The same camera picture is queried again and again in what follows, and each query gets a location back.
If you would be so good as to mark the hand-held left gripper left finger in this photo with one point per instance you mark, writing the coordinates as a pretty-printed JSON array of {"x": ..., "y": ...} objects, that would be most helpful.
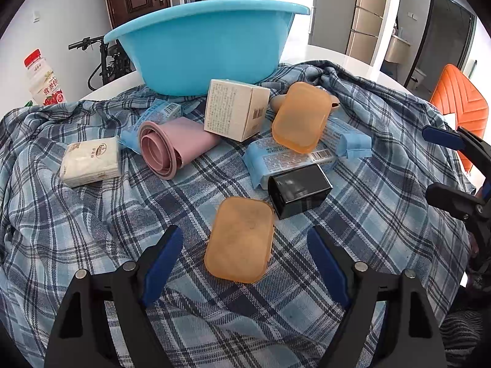
[{"x": 163, "y": 264}]

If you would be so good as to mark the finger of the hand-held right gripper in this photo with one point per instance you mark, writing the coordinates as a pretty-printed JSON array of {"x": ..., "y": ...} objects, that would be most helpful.
[
  {"x": 448, "y": 197},
  {"x": 441, "y": 136}
]

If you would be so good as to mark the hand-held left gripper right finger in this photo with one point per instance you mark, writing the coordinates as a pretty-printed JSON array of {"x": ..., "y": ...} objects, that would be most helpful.
[{"x": 330, "y": 268}]

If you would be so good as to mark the orange soap case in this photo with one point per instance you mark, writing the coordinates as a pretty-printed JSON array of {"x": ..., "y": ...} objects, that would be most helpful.
[
  {"x": 239, "y": 241},
  {"x": 301, "y": 119}
]

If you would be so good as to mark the blue plastic basin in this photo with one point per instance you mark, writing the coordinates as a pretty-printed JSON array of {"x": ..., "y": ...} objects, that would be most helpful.
[{"x": 199, "y": 46}]

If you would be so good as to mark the person's right forearm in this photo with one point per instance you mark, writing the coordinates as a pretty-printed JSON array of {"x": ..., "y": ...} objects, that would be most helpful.
[{"x": 460, "y": 326}]

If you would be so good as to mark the orange chair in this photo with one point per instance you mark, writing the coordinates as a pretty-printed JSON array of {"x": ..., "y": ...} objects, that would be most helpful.
[{"x": 456, "y": 92}]

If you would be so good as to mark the white toilet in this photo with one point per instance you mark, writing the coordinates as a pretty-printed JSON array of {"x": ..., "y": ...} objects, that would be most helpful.
[{"x": 416, "y": 74}]

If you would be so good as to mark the blue plaid cloth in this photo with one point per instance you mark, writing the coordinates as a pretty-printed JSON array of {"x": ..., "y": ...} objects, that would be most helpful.
[{"x": 96, "y": 237}]

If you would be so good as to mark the black box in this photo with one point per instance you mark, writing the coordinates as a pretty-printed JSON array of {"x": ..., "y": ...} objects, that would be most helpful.
[{"x": 303, "y": 189}]

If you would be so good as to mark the blue wet wipe pack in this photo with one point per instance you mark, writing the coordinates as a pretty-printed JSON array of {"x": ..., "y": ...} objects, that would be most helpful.
[
  {"x": 351, "y": 140},
  {"x": 157, "y": 115},
  {"x": 268, "y": 157}
]

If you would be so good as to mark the dark interior door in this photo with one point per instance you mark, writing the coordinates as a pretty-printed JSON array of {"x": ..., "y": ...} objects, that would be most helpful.
[{"x": 441, "y": 38}]

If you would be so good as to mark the bathroom sink cabinet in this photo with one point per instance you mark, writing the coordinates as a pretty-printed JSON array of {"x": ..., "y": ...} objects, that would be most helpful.
[{"x": 397, "y": 48}]

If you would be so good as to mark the white tissue pack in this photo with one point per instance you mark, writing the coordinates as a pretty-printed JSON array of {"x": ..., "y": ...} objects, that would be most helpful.
[{"x": 90, "y": 161}]

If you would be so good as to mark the pink collapsible cup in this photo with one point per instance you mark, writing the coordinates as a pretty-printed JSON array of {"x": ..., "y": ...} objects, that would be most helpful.
[{"x": 188, "y": 138}]

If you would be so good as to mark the beige refrigerator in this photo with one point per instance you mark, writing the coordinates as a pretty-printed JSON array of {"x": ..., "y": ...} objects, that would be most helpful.
[{"x": 368, "y": 19}]

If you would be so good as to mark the beige printed box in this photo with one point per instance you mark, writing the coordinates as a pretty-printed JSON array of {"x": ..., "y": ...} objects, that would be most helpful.
[{"x": 230, "y": 111}]

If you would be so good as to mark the black bicycle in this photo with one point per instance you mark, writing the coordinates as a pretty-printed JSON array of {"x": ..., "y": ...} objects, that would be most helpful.
[{"x": 111, "y": 61}]

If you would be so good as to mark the milk bottle with red cap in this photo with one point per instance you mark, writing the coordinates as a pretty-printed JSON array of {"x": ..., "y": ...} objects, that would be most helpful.
[{"x": 44, "y": 84}]

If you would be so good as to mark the white wall switch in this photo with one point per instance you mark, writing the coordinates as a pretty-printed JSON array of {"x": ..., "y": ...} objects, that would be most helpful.
[{"x": 36, "y": 16}]

